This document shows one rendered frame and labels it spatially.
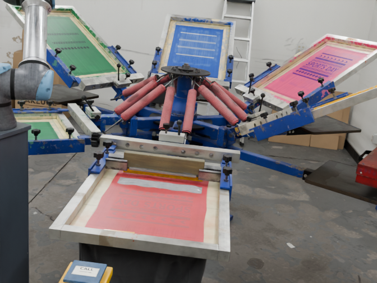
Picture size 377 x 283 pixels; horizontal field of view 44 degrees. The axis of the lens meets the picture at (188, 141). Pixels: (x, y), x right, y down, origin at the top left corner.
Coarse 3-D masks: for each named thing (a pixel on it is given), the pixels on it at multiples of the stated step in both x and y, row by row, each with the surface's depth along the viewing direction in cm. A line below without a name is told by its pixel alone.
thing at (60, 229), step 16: (96, 176) 191; (80, 192) 175; (224, 192) 189; (64, 208) 162; (80, 208) 170; (224, 208) 175; (64, 224) 152; (224, 224) 163; (64, 240) 149; (80, 240) 148; (96, 240) 148; (112, 240) 147; (128, 240) 147; (144, 240) 147; (160, 240) 148; (176, 240) 149; (224, 240) 152; (192, 256) 147; (208, 256) 147; (224, 256) 146
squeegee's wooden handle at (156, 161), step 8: (128, 152) 202; (136, 152) 203; (128, 160) 203; (136, 160) 203; (144, 160) 202; (152, 160) 202; (160, 160) 202; (168, 160) 202; (176, 160) 201; (184, 160) 201; (192, 160) 201; (200, 160) 202; (152, 168) 203; (160, 168) 203; (168, 168) 203; (176, 168) 203; (184, 168) 202; (192, 168) 202; (200, 168) 202
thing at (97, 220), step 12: (156, 180) 202; (108, 192) 186; (156, 192) 191; (108, 204) 176; (96, 216) 166; (96, 228) 158; (108, 228) 159; (120, 228) 160; (132, 228) 160; (144, 228) 161
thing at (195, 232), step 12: (168, 180) 204; (180, 180) 205; (168, 192) 192; (180, 192) 193; (204, 192) 196; (192, 204) 183; (204, 204) 184; (192, 216) 173; (204, 216) 174; (156, 228) 162; (168, 228) 163; (180, 228) 164; (192, 228) 165; (192, 240) 157
